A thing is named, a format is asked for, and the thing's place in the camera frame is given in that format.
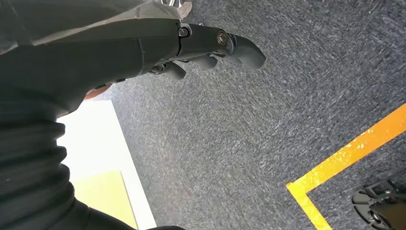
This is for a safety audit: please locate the orange-brown round object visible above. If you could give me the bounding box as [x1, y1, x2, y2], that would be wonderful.
[83, 83, 113, 101]

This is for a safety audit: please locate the white desk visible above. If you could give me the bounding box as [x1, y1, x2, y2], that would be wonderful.
[56, 100, 158, 230]

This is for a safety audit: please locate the ribbed grey left arm sleeve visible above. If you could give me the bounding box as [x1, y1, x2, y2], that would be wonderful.
[0, 116, 186, 230]

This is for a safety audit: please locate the pale yellow sheet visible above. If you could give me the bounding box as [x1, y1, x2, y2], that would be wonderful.
[71, 170, 139, 230]

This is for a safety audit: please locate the yellow floor tape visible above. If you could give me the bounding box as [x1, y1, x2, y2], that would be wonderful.
[285, 103, 406, 230]

